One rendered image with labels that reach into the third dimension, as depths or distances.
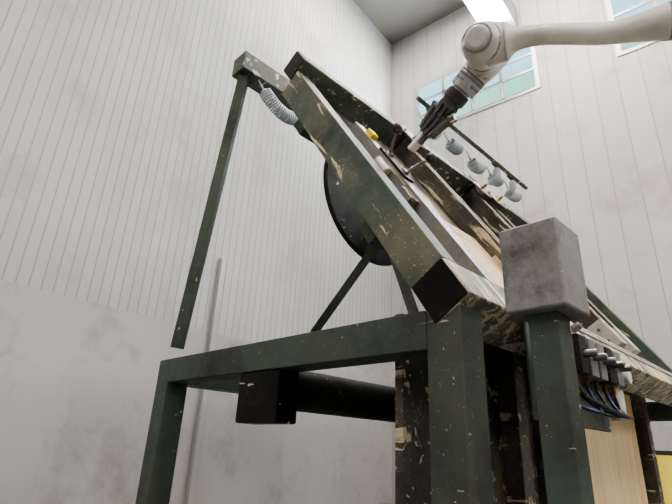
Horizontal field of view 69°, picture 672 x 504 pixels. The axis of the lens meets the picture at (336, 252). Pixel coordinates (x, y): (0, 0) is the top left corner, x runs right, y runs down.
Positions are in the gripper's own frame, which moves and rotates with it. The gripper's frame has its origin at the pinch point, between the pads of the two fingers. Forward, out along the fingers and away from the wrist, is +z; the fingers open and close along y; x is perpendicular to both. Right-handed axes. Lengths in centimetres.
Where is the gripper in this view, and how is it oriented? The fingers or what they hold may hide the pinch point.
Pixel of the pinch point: (417, 142)
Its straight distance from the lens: 168.0
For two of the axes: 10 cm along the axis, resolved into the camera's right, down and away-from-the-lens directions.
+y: 3.5, 6.4, -6.8
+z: -6.1, 7.1, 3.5
